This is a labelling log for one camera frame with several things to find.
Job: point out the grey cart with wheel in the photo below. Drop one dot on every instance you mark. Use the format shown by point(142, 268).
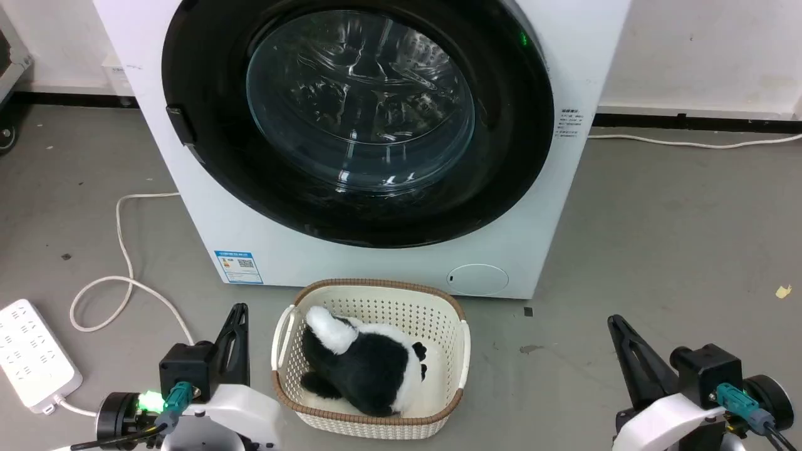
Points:
point(9, 81)

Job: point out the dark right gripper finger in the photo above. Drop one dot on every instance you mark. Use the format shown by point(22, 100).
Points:
point(630, 363)
point(658, 373)

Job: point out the round white filter cover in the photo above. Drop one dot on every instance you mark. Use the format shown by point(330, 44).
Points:
point(478, 279)

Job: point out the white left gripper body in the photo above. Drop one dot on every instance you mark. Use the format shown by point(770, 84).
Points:
point(241, 413)

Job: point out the blue energy label sticker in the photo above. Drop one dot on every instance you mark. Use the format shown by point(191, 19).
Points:
point(238, 267)

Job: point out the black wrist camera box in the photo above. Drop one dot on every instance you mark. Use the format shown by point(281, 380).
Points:
point(187, 369)
point(705, 376)

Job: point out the yellow paper scrap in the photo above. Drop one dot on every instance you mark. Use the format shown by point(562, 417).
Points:
point(783, 290)

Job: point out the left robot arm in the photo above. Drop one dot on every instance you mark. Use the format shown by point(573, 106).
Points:
point(116, 416)

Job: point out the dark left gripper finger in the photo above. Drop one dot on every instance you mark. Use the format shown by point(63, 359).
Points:
point(227, 351)
point(242, 344)

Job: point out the black white plush panda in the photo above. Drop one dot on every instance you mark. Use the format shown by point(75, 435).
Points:
point(369, 366)

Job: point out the white front-load washing machine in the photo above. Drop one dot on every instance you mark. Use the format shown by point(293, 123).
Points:
point(564, 207)

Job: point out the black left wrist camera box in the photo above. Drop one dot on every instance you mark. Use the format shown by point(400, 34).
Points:
point(187, 369)

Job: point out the round black glass washer door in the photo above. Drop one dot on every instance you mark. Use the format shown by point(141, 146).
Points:
point(357, 106)

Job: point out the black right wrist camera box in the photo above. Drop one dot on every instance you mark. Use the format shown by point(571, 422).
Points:
point(705, 376)

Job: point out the cream perforated laundry basket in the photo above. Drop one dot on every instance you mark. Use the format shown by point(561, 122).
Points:
point(438, 326)

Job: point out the small text sticker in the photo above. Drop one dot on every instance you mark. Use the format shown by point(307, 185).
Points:
point(571, 127)

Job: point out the white power strip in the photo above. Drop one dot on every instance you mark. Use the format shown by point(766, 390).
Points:
point(28, 354)

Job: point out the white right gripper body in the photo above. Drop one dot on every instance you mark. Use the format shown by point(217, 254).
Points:
point(670, 426)

